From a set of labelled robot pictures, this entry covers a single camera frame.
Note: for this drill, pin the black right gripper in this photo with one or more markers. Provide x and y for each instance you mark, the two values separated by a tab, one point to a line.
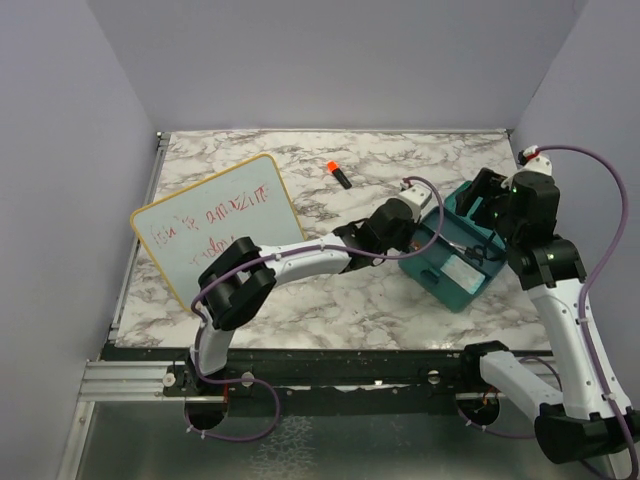
488	183

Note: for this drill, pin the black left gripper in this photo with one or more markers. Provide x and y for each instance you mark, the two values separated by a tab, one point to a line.
409	227

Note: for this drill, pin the black handled scissors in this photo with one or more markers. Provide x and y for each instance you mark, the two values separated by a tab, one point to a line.
478	253

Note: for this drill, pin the teal medicine box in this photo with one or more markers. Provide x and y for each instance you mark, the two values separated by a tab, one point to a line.
450	250

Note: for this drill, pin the blue divided tray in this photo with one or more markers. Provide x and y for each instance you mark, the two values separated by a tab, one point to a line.
450	260

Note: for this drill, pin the white dressing packet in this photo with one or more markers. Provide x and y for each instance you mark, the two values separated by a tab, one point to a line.
463	274

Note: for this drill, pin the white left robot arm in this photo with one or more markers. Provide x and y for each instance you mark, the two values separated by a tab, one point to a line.
236	285

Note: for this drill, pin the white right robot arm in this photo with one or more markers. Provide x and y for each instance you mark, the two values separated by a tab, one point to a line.
590	415

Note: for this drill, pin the orange black highlighter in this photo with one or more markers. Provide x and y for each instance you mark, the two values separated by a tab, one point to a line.
339	175

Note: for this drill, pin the yellow framed whiteboard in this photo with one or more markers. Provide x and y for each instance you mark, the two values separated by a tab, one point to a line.
185	232

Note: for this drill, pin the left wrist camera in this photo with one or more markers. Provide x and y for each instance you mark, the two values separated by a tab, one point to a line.
415	193

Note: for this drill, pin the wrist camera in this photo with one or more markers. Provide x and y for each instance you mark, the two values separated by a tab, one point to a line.
415	193
531	159

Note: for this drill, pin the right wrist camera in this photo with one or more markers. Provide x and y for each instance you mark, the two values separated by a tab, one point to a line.
531	159

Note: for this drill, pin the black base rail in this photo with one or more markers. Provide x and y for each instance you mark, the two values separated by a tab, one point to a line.
260	382

